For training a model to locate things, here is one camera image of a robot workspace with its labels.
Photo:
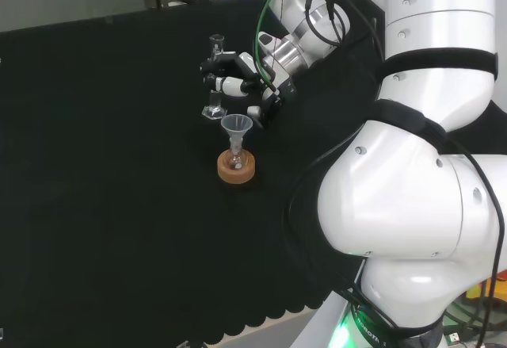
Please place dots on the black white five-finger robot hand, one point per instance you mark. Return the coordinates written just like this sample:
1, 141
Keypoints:
277, 86

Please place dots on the clear glass graduated cylinder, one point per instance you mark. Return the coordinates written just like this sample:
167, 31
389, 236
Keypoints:
215, 107

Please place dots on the yellow stop button box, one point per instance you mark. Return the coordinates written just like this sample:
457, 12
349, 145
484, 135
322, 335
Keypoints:
487, 289

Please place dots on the clear plastic funnel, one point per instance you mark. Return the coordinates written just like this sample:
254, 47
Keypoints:
235, 123

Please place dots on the black bench cloth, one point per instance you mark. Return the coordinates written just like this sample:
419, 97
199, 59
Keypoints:
119, 165

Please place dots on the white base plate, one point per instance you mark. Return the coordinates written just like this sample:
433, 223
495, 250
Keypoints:
317, 324

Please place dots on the small round-bottom glass flask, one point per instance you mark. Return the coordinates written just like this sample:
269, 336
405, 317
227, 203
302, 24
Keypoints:
236, 160

